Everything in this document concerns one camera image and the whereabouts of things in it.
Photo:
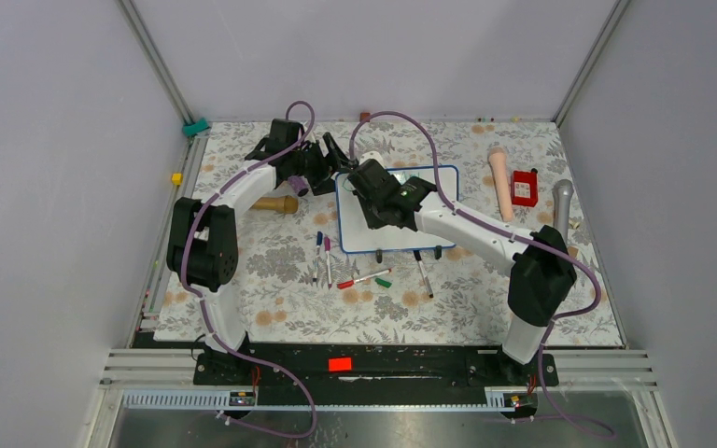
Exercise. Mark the floral table mat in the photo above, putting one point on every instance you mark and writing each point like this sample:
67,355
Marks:
278,302

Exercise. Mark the tan toy microphone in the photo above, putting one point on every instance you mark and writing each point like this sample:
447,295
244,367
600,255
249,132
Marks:
285,205

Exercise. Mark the silver toy microphone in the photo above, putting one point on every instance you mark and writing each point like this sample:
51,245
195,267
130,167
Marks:
563,191

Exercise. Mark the green marker cap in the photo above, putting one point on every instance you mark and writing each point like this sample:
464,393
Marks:
383,283

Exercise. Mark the yellow cube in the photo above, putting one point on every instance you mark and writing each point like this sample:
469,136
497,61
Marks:
177,179

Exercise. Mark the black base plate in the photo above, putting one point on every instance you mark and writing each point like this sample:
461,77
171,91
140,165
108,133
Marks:
283,374

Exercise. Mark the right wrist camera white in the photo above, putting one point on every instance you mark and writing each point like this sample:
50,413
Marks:
373,156

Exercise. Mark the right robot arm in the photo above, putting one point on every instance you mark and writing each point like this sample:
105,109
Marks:
536,262

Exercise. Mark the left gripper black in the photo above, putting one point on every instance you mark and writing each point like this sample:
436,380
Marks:
321,181

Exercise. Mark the blue framed whiteboard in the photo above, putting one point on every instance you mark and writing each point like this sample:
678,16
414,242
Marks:
357,238

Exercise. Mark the teal corner block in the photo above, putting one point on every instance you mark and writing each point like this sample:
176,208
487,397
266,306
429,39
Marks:
198,126

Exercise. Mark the red tape label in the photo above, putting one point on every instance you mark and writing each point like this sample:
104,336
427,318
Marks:
340,364

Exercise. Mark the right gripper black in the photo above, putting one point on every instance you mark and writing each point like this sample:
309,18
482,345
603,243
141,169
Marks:
372,220

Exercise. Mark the red box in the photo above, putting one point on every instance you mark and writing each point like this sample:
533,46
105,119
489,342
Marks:
524,188

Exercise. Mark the blue whiteboard marker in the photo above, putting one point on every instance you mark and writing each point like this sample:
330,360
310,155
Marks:
319,242

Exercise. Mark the purple glitter toy microphone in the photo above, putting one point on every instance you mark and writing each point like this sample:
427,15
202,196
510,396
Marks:
299,185

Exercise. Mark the purple whiteboard marker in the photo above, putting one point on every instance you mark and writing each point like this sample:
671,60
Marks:
327,246

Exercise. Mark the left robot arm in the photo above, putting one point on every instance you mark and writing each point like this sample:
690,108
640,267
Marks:
202,248

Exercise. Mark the pink toy microphone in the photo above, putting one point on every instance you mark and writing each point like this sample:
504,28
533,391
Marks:
497,160

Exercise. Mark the red whiteboard marker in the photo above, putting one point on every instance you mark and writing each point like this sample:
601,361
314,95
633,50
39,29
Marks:
350,283

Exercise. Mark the black whiteboard marker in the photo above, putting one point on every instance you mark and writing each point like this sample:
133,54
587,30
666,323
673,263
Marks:
423,273

